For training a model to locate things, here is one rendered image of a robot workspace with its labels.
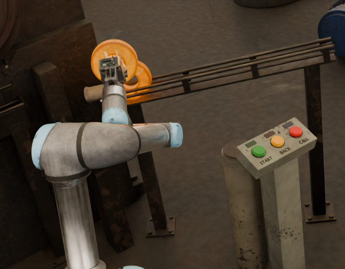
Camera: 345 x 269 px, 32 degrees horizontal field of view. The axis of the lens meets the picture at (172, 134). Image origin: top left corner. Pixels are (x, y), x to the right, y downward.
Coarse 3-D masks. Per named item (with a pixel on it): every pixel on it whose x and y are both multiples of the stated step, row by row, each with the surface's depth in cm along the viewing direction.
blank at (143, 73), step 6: (138, 60) 217; (138, 66) 215; (144, 66) 216; (138, 72) 216; (144, 72) 216; (150, 72) 219; (138, 78) 218; (144, 78) 218; (150, 78) 218; (138, 84) 219; (144, 84) 219; (150, 84) 219; (144, 90) 220; (138, 96) 222
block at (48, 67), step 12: (48, 60) 224; (36, 72) 217; (48, 72) 216; (36, 84) 222; (48, 84) 218; (60, 84) 220; (48, 96) 220; (60, 96) 222; (48, 108) 223; (60, 108) 224; (48, 120) 230; (72, 120) 229
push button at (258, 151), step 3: (255, 147) 187; (258, 147) 187; (261, 147) 187; (252, 150) 186; (255, 150) 186; (258, 150) 186; (261, 150) 186; (264, 150) 186; (255, 153) 185; (258, 153) 185; (261, 153) 185; (264, 153) 186; (258, 156) 185
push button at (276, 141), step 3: (273, 138) 189; (276, 138) 189; (279, 138) 189; (282, 138) 189; (273, 141) 188; (276, 141) 188; (279, 141) 188; (282, 141) 188; (273, 144) 188; (276, 144) 188; (279, 144) 188; (282, 144) 188
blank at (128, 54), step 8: (112, 40) 202; (120, 40) 203; (96, 48) 203; (104, 48) 201; (112, 48) 202; (120, 48) 202; (128, 48) 202; (96, 56) 203; (104, 56) 203; (128, 56) 203; (136, 56) 205; (96, 64) 204; (128, 64) 205; (136, 64) 205; (96, 72) 206; (128, 72) 206; (128, 80) 208
